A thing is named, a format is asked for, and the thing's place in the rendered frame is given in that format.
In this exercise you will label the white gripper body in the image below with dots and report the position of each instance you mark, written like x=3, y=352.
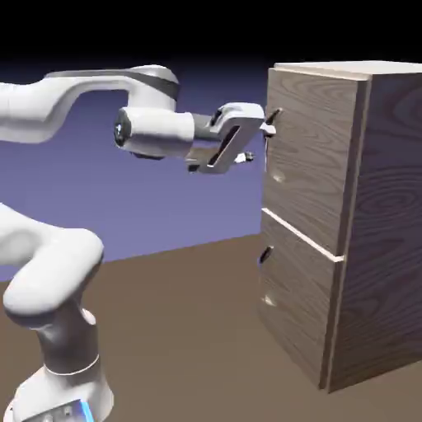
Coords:
x=238, y=132

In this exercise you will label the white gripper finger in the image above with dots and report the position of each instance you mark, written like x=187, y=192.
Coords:
x=267, y=129
x=243, y=157

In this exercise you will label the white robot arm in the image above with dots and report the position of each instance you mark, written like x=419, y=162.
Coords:
x=43, y=260

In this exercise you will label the large wooden cabinet door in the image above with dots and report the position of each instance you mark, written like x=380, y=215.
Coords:
x=310, y=158

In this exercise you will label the wooden cabinet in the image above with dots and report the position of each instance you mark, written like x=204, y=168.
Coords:
x=372, y=230

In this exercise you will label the small wooden cabinet door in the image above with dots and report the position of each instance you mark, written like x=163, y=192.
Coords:
x=296, y=296

